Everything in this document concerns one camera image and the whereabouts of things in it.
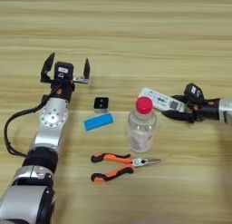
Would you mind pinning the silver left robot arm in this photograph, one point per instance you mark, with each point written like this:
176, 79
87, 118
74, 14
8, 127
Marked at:
50, 128

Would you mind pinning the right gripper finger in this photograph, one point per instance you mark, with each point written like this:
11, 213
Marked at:
180, 98
176, 115

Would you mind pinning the orange black needle-nose pliers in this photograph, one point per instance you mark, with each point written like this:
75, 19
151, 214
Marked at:
120, 167

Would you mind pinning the clear bottle with red cap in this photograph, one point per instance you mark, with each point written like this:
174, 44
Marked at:
142, 128

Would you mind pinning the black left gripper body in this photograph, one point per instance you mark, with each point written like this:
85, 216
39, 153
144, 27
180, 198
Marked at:
64, 91

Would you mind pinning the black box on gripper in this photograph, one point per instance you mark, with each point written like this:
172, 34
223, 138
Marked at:
63, 71
194, 93

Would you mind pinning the white remote control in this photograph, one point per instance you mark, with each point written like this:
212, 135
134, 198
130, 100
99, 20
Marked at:
160, 99

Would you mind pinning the blue rectangular block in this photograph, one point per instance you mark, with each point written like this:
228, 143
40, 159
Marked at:
99, 121

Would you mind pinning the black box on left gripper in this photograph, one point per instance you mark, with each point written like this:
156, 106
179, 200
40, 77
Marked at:
63, 71

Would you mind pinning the small black square box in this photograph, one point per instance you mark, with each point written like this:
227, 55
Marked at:
101, 103

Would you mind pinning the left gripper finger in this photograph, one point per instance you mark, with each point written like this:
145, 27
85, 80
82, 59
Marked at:
47, 66
87, 69

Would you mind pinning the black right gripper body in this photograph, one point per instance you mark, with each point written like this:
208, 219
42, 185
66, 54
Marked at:
207, 109

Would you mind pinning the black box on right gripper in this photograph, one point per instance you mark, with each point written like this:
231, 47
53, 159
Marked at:
194, 93

